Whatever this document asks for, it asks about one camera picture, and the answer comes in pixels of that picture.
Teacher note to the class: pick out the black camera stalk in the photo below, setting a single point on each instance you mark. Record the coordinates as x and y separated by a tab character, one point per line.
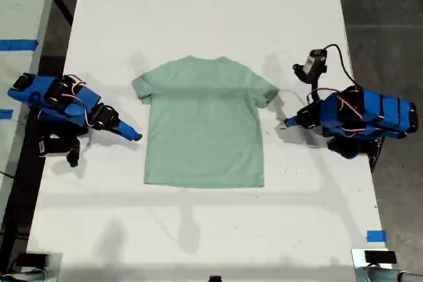
314	87
73	156

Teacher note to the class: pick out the pale green T-shirt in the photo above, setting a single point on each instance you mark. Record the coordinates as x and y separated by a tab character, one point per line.
205	123

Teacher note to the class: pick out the small black mount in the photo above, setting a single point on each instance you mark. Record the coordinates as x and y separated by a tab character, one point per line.
215	279

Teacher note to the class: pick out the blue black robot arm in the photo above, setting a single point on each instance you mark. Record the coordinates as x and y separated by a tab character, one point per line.
380	110
79	92

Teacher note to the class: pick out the black metal stand leg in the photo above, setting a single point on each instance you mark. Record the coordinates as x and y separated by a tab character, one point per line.
66	8

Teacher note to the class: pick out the short blue tape strip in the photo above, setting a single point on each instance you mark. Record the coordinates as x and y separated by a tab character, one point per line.
6	114

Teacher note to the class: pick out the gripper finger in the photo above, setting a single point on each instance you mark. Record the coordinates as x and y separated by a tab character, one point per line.
294	124
294	119
130	129
123	135

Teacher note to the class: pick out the pale side table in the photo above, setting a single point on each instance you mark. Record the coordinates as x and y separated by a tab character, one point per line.
20	4

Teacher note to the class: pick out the long blue tape strip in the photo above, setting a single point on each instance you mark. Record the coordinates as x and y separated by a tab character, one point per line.
18	45

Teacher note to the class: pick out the square blue tape piece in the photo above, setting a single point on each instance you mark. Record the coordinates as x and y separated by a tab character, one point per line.
376	236

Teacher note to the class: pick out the pale teal clamp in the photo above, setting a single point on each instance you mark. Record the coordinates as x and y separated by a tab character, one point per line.
23	276
380	275

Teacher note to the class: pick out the shiny metal plate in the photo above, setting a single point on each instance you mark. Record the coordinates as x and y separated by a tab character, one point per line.
357	259

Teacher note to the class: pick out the small black box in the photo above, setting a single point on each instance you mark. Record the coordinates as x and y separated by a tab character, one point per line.
32	259
380	257

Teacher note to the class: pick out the black camera box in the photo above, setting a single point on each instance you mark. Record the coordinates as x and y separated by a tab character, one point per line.
314	60
54	146

